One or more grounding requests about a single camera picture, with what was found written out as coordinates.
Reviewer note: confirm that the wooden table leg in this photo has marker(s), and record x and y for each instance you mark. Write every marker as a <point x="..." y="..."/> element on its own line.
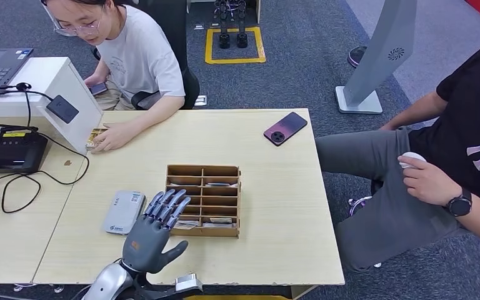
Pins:
<point x="302" y="292"/>

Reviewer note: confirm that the grey card reader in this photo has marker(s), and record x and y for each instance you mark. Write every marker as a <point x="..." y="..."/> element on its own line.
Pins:
<point x="122" y="213"/>

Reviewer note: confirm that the grey kiosk stand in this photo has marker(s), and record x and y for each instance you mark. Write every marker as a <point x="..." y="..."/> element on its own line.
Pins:
<point x="380" y="54"/>

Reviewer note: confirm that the person's right hand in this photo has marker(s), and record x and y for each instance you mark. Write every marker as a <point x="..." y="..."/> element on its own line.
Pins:
<point x="96" y="79"/>

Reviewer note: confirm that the dark card in organizer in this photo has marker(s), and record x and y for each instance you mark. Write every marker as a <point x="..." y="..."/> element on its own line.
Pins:
<point x="219" y="185"/>

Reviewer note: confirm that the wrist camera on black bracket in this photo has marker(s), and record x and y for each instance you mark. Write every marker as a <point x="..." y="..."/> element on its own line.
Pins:
<point x="188" y="283"/>

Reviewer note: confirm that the white counter block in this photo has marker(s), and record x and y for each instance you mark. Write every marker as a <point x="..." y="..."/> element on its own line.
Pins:
<point x="47" y="78"/>

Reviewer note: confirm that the dark round floor object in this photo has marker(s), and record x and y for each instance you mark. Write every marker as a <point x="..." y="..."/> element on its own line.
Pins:
<point x="355" y="56"/>

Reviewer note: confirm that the black office chair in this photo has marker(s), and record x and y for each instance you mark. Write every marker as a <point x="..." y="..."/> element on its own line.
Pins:
<point x="190" y="91"/>

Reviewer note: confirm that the person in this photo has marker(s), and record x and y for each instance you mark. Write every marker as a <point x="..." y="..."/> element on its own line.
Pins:
<point x="140" y="58"/>
<point x="463" y="124"/>

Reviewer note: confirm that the chrome chair caster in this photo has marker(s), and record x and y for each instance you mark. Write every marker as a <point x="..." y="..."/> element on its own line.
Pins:
<point x="358" y="203"/>

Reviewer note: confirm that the black robot leg stand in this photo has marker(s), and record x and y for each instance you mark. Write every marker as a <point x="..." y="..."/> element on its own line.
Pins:
<point x="224" y="39"/>
<point x="242" y="39"/>

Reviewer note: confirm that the dark handheld smartphone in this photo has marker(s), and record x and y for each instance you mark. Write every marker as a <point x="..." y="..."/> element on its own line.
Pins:
<point x="99" y="89"/>

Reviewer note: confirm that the small brown scrap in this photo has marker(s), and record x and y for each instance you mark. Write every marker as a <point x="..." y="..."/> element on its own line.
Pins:
<point x="69" y="162"/>

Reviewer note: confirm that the purple smartphone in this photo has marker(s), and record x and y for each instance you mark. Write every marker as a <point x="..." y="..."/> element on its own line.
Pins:
<point x="285" y="128"/>

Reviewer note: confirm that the black wristwatch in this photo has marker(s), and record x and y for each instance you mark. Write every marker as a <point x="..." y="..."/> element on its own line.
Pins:
<point x="458" y="205"/>

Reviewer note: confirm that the white oval remote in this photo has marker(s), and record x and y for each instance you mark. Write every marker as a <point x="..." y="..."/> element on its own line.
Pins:
<point x="414" y="156"/>

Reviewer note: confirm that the person's left hand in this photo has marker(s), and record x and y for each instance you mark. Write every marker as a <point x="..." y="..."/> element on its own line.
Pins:
<point x="116" y="136"/>
<point x="426" y="186"/>

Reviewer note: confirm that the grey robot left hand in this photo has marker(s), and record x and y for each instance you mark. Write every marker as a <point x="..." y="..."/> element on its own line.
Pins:
<point x="147" y="246"/>

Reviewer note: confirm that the black desktop terminal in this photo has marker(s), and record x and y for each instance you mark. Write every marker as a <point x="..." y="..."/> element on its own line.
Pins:
<point x="12" y="155"/>

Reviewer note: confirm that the wooden card organizer box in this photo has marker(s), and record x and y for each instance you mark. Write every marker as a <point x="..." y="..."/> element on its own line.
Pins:
<point x="219" y="234"/>

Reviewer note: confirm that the black square pad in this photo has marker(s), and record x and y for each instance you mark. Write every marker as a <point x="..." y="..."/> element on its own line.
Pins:
<point x="63" y="109"/>

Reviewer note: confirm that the white card in organizer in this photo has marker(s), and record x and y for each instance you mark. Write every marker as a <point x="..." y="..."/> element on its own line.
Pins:
<point x="186" y="226"/>

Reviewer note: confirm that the person's right forearm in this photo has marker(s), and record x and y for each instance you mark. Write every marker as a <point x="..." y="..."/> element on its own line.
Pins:
<point x="414" y="111"/>

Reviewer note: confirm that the silver floor plate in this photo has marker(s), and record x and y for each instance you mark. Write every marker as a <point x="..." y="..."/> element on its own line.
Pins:
<point x="200" y="100"/>

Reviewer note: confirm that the printed card in organizer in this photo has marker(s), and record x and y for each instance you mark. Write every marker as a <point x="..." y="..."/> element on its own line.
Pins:
<point x="219" y="221"/>

